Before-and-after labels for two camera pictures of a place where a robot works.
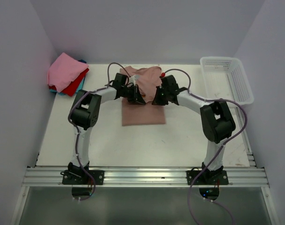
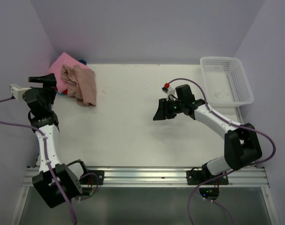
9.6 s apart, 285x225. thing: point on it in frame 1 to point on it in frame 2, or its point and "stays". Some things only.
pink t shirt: x=64 y=71 stays
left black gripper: x=136 y=97 to x=49 y=82
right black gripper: x=157 y=101 to x=163 y=112
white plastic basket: x=225 y=79 stays
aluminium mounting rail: x=146 y=176 stays
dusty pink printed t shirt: x=134 y=114 to x=81 y=83
